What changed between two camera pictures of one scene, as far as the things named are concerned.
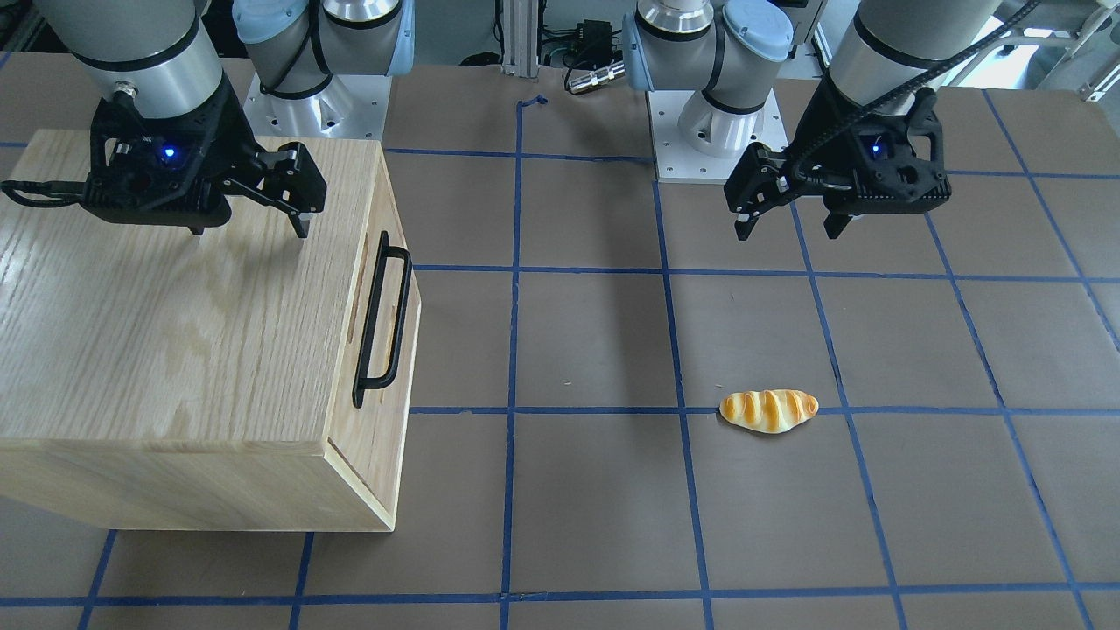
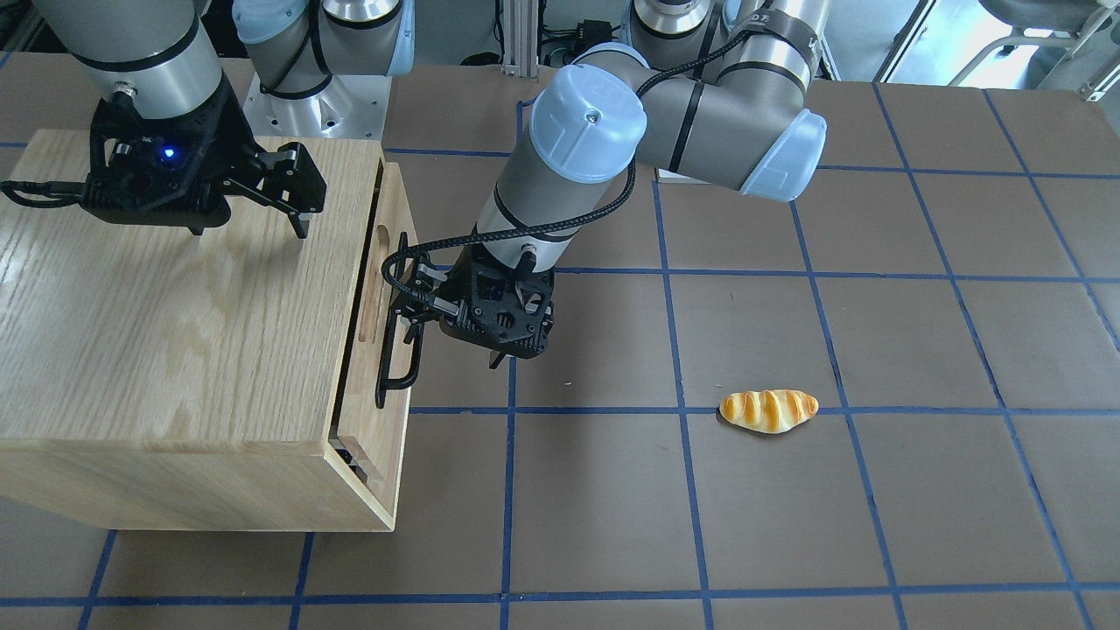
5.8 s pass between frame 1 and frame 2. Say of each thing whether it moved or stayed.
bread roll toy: stayed
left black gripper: moved
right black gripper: stayed
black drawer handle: moved
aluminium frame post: stayed
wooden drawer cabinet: stayed
